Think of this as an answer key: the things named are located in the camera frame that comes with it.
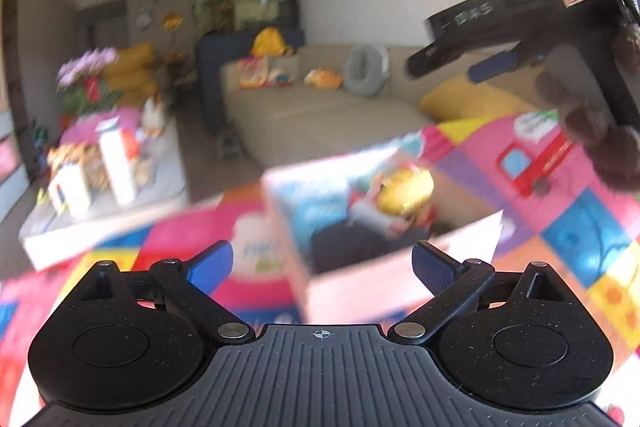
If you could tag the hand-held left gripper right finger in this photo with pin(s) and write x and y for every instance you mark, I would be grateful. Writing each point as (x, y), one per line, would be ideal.
(432, 268)

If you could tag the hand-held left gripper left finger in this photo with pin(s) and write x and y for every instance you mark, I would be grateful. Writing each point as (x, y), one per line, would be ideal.
(212, 261)

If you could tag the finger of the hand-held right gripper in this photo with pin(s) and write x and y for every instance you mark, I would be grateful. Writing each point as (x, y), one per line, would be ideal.
(430, 59)
(492, 66)

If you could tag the yellow plush toy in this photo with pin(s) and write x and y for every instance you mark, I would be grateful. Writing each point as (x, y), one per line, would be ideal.
(406, 193)

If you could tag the red white rocket plush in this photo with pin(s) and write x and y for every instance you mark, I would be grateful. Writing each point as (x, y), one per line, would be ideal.
(372, 214)

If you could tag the white cardboard box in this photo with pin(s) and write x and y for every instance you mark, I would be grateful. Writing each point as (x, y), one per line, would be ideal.
(350, 292)

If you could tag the blue white wipes packet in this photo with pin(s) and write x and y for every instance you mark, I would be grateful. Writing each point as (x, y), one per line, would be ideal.
(320, 212)

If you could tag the yellow cushion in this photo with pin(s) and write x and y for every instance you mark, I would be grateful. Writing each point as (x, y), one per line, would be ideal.
(470, 99)

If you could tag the grey neck pillow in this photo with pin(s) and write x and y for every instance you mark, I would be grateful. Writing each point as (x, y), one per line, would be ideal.
(367, 69)

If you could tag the white coffee table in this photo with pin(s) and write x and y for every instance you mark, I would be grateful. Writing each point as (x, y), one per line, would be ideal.
(160, 187)

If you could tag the orange plush toy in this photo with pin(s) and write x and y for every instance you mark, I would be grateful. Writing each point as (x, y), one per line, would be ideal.
(323, 78)

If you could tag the beige sofa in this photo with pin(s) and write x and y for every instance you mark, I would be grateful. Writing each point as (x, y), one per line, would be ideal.
(320, 127)

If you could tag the white tall bottle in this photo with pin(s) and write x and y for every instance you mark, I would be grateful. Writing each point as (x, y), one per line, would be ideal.
(117, 167)

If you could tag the small colourful toy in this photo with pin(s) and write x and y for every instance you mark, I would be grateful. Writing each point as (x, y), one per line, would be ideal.
(282, 79)

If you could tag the colourful cartoon play mat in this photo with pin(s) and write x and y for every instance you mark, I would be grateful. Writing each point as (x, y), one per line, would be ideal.
(575, 217)

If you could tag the clear snack jar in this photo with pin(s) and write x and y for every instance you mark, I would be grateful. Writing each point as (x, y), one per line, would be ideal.
(95, 164)

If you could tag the pink toy bag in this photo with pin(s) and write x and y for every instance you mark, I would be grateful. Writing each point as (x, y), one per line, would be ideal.
(252, 73)

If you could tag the yellow cushions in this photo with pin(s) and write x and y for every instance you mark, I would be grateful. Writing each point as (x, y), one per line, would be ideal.
(129, 72)

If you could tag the pink potted flowers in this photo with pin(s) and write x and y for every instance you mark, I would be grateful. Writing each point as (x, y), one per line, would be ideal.
(87, 77)

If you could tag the yellow hanging ornament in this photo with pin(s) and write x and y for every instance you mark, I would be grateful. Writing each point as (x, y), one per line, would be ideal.
(172, 21)

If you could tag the white hanging ornament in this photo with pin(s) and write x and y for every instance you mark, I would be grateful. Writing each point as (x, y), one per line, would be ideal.
(142, 19)

